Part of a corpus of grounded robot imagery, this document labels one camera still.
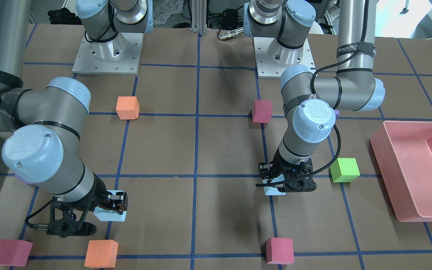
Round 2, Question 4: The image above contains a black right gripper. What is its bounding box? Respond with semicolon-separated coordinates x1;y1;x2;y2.
47;175;128;238

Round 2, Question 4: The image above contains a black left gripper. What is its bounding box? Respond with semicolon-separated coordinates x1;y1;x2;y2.
258;150;317;192

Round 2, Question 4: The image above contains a light blue foam block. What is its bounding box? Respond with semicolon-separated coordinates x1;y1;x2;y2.
93;190;129;222
263;186;286;196

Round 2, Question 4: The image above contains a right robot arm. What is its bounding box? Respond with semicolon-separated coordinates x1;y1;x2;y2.
0;0;129;238

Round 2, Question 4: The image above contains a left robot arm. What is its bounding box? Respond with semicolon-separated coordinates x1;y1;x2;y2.
244;0;386;193

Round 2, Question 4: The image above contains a green foam block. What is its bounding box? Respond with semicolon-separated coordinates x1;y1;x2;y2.
330;157;360;183

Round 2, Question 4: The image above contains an orange foam block near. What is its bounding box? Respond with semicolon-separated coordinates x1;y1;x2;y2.
84;240;119;269

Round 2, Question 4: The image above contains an orange foam block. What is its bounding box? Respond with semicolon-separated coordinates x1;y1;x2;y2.
115;96;140;120
84;240;119;269

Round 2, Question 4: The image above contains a pink foam block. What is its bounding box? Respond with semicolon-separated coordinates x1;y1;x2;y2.
0;239;33;267
265;237;295;265

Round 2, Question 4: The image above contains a magenta foam block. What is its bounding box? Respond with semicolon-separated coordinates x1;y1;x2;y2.
251;99;273;123

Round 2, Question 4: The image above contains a pink plastic bin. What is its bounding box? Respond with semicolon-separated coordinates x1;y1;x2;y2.
370;121;432;222

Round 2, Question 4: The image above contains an orange foam block far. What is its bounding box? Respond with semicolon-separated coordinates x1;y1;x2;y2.
115;96;140;120

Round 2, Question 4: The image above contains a black electronics box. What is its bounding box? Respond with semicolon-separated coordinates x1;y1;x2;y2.
221;9;239;30

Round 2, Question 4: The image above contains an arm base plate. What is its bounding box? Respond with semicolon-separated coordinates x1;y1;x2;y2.
253;37;316;79
72;33;145;75

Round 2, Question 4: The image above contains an aluminium extrusion post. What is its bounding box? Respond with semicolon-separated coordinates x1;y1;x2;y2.
190;0;207;36

